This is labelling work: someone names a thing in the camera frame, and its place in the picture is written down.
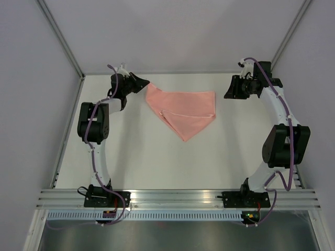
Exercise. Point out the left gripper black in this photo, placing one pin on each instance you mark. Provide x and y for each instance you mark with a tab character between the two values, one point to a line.
139	83

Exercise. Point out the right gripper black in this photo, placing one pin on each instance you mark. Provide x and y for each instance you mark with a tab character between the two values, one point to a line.
233	91

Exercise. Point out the pink cloth napkin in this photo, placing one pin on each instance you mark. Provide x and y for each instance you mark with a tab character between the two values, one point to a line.
185	113

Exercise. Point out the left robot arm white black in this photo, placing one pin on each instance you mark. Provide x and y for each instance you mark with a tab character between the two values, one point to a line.
93	129

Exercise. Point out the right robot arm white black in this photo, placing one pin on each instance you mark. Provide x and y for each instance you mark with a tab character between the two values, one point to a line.
285	146

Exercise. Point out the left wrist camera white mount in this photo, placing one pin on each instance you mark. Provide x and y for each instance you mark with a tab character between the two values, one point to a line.
122	70

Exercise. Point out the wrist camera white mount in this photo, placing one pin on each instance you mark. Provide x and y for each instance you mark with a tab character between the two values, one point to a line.
247	69
122	70

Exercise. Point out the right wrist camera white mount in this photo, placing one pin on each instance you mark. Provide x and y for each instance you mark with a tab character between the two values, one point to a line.
247	69

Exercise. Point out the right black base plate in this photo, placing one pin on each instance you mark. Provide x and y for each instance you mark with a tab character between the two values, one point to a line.
235	199

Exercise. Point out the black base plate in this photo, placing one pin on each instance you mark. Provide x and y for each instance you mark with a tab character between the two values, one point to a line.
107	200
235	199

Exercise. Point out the right aluminium frame post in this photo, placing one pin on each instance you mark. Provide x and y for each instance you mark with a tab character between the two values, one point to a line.
290	32

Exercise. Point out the aluminium frame post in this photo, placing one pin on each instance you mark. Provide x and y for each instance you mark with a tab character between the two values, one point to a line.
43	6
290	32

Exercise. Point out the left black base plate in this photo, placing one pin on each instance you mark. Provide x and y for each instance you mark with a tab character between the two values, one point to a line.
107	200

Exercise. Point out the left aluminium frame post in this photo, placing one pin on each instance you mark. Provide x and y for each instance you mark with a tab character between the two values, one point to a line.
43	6

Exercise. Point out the aluminium front rail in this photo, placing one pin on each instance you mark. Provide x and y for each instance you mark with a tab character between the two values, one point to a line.
207	199

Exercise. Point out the white slotted cable duct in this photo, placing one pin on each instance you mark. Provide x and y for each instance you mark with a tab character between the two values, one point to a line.
146	215

